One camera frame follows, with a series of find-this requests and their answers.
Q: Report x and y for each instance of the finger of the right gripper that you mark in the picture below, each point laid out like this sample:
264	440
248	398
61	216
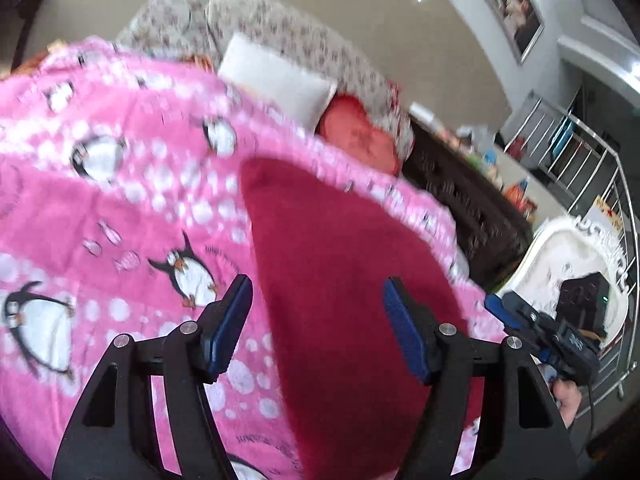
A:
493	304

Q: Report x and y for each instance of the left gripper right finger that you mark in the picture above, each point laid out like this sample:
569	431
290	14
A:
489	412

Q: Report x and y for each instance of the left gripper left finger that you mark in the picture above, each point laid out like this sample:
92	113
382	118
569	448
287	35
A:
112	432

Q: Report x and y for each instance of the dark red garment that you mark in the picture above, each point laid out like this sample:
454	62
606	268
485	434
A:
323	256

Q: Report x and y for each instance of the person's right hand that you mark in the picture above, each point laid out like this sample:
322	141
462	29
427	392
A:
567	398

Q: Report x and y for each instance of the black box on chair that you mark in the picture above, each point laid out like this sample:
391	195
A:
583	303

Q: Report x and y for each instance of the dark wooden bedside cabinet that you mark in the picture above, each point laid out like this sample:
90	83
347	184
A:
492	234

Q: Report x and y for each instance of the white ornate chair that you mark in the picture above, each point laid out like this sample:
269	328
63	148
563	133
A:
566	248

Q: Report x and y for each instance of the metal rack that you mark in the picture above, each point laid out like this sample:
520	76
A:
572	170

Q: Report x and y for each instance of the pink penguin blanket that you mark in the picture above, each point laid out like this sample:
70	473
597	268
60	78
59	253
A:
121	212

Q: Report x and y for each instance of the red cushion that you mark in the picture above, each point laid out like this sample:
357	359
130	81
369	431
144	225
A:
345	124

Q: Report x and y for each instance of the large framed picture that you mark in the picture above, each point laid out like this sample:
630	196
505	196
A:
521	23

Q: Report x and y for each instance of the white pillow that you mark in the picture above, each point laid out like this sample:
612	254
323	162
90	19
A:
300	94

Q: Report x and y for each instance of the floral grey bedsheet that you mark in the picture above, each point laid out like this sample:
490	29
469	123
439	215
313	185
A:
205	27

